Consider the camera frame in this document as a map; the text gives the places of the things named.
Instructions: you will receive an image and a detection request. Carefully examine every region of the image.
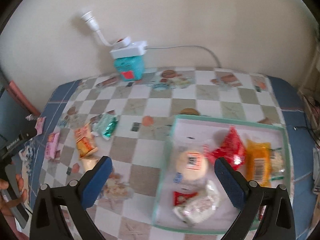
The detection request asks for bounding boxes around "orange swiss roll packet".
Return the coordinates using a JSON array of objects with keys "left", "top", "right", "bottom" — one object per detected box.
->
[{"left": 74, "top": 123, "right": 98, "bottom": 158}]

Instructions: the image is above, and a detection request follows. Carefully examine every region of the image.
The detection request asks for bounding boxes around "yellow orange snack bag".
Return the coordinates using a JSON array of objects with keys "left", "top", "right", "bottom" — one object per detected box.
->
[{"left": 245, "top": 139, "right": 271, "bottom": 187}]

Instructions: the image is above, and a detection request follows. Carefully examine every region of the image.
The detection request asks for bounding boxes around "white snack packet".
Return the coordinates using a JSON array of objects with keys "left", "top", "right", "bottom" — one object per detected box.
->
[{"left": 173, "top": 180, "right": 221, "bottom": 226}]

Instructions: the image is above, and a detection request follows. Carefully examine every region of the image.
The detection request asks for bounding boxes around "red snack packet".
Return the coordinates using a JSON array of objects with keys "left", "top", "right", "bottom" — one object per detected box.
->
[{"left": 204, "top": 126, "right": 246, "bottom": 171}]

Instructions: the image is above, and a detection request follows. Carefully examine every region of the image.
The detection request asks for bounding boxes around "small red candy packet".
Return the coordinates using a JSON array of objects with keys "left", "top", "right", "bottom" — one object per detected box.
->
[{"left": 173, "top": 191, "right": 198, "bottom": 206}]

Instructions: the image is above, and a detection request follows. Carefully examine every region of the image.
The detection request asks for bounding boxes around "person's left hand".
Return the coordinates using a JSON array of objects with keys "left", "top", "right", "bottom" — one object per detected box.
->
[{"left": 0, "top": 173, "right": 28, "bottom": 217}]

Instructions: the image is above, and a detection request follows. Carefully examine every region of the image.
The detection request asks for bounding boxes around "light pink snack packet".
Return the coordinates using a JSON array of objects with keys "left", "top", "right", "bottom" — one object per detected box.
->
[{"left": 35, "top": 116, "right": 46, "bottom": 135}]

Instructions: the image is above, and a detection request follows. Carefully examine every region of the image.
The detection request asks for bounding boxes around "clear pink candy wrapper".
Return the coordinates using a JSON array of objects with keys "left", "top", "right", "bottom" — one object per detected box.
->
[{"left": 25, "top": 114, "right": 38, "bottom": 121}]

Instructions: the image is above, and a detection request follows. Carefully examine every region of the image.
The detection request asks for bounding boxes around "dark blue cabinet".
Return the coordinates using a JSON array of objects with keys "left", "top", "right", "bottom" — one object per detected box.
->
[{"left": 0, "top": 73, "right": 40, "bottom": 147}]

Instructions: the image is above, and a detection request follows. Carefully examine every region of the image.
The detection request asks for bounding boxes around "blue white bread bag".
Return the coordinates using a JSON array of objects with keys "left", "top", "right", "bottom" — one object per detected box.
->
[{"left": 18, "top": 139, "right": 36, "bottom": 173}]

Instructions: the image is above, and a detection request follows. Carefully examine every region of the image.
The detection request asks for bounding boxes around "pink swiss roll packet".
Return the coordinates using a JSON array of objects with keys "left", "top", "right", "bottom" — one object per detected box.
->
[{"left": 44, "top": 132, "right": 60, "bottom": 159}]

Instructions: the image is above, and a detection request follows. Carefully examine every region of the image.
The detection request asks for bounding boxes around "pudding jelly cup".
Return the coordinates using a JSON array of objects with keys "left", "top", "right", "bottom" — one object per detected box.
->
[{"left": 80, "top": 155, "right": 100, "bottom": 172}]

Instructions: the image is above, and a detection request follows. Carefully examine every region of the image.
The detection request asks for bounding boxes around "dark green snack packet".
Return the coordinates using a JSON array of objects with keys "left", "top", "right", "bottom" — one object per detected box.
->
[{"left": 270, "top": 147, "right": 285, "bottom": 181}]

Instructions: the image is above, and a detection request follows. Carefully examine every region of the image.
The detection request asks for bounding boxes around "mint green foil packet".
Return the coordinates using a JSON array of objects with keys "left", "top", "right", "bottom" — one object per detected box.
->
[{"left": 91, "top": 113, "right": 118, "bottom": 140}]

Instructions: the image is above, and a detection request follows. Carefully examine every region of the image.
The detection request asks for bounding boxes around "teal rimmed white tray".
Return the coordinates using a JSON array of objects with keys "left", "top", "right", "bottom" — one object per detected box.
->
[{"left": 152, "top": 115, "right": 295, "bottom": 239}]

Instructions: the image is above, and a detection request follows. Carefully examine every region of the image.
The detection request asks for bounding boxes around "checkered tablecloth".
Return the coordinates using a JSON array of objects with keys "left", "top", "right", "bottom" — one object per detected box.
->
[{"left": 29, "top": 67, "right": 316, "bottom": 239}]

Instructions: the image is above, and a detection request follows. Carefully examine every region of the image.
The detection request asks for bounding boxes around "wrapped round bun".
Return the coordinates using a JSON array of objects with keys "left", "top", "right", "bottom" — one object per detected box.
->
[{"left": 170, "top": 150, "right": 208, "bottom": 184}]

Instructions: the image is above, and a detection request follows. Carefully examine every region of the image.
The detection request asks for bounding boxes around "teal toy box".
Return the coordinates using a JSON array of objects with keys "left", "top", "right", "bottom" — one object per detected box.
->
[{"left": 114, "top": 56, "right": 145, "bottom": 81}]

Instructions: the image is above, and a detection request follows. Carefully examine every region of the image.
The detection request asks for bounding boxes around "white gooseneck lamp socket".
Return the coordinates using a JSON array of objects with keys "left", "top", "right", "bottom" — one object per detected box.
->
[{"left": 80, "top": 11, "right": 131, "bottom": 49}]

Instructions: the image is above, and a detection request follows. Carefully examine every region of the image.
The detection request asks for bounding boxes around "white power strip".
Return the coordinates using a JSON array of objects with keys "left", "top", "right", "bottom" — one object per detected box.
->
[{"left": 110, "top": 41, "right": 148, "bottom": 59}]

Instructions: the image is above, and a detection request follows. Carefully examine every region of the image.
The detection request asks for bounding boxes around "white power cable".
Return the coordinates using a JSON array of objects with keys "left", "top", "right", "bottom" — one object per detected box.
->
[{"left": 146, "top": 45, "right": 223, "bottom": 68}]

